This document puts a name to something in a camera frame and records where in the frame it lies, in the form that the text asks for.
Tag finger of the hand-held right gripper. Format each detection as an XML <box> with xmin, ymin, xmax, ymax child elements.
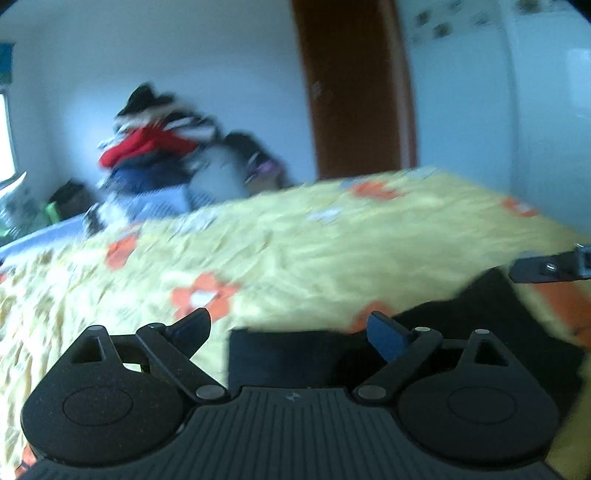
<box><xmin>510</xmin><ymin>251</ymin><xmax>579</xmax><ymax>284</ymax></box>

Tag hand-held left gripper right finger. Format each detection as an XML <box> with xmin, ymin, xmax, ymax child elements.
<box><xmin>353</xmin><ymin>311</ymin><xmax>513</xmax><ymax>405</ymax></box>

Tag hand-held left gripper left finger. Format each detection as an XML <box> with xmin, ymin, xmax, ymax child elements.
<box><xmin>65</xmin><ymin>308</ymin><xmax>230</xmax><ymax>405</ymax></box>

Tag black pants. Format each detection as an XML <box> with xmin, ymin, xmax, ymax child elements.
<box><xmin>228</xmin><ymin>268</ymin><xmax>585</xmax><ymax>416</ymax></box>

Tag yellow floral quilt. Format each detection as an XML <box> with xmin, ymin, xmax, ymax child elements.
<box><xmin>0</xmin><ymin>167</ymin><xmax>591</xmax><ymax>480</ymax></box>

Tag blue striped bed sheet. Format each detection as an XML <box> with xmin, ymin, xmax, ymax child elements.
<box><xmin>0</xmin><ymin>185</ymin><xmax>197</xmax><ymax>260</ymax></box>

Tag dark bag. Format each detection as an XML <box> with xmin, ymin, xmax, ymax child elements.
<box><xmin>48</xmin><ymin>179</ymin><xmax>101</xmax><ymax>219</ymax></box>

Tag white wardrobe with flower stickers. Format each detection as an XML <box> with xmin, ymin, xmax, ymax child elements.
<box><xmin>397</xmin><ymin>0</ymin><xmax>591</xmax><ymax>232</ymax></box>

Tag pile of clothes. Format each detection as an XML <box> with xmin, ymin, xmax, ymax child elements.
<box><xmin>96</xmin><ymin>82</ymin><xmax>296</xmax><ymax>204</ymax></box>

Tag floral pillow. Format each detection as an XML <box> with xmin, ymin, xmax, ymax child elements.
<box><xmin>0</xmin><ymin>172</ymin><xmax>40</xmax><ymax>236</ymax></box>

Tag brown wooden door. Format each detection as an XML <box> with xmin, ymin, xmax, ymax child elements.
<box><xmin>292</xmin><ymin>0</ymin><xmax>419</xmax><ymax>181</ymax></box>

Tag window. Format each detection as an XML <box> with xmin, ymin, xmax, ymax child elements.
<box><xmin>0</xmin><ymin>91</ymin><xmax>20</xmax><ymax>183</ymax></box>

